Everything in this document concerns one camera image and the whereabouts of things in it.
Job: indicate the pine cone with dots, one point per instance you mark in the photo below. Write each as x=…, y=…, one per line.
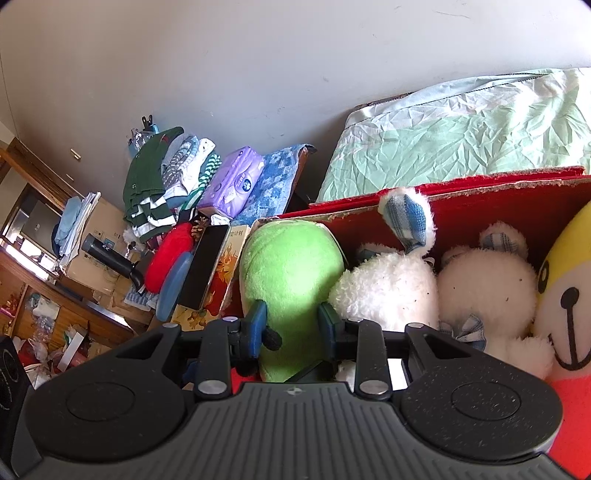
x=199, y=227

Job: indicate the black smartphone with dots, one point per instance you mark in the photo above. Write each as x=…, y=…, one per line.
x=203, y=265

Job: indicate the wooden door frame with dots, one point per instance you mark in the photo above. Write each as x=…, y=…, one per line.
x=37, y=170

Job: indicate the dark green jacket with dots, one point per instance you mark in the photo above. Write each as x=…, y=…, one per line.
x=147, y=170

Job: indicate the green white striped shirt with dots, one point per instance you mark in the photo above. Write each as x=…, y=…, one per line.
x=152, y=217

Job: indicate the cardboard box with papers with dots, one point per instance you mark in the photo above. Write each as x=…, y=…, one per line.
x=99, y=221

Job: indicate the yellow tiger plush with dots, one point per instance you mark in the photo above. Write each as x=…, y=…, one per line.
x=563, y=258

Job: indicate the blue patterned cushion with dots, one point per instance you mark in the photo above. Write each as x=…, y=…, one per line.
x=272, y=184

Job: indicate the purple tissue pack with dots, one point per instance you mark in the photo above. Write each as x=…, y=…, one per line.
x=231, y=180

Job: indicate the stack of papers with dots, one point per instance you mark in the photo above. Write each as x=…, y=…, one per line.
x=87, y=207

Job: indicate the red plush pouch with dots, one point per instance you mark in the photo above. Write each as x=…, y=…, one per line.
x=166, y=258

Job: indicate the white bear plush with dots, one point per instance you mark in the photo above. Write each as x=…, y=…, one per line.
x=485, y=286

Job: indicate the wooden cabinet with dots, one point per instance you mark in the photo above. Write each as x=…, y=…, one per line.
x=69, y=318

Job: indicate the blue round lid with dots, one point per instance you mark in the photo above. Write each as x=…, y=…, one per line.
x=173, y=286

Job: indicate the holder with black clips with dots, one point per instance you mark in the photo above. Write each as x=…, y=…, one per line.
x=147, y=124

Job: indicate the teal striped folded garment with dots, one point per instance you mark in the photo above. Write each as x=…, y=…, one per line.
x=205, y=177

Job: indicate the long green plush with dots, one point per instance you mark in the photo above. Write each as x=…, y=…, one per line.
x=286, y=272

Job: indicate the orange illustrated book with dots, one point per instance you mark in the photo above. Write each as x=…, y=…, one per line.
x=226, y=277

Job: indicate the white bunny plush plaid ears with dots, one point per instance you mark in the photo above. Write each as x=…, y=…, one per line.
x=388, y=286

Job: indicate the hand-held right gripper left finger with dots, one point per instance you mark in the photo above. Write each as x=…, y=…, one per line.
x=257, y=330

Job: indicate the light blue cloth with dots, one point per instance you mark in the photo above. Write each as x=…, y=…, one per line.
x=67, y=221

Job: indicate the black flashlight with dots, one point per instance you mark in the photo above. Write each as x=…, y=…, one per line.
x=106, y=256

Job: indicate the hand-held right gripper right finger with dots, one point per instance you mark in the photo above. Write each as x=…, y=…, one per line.
x=328, y=330

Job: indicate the red cardboard box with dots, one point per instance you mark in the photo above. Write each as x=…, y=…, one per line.
x=485, y=203

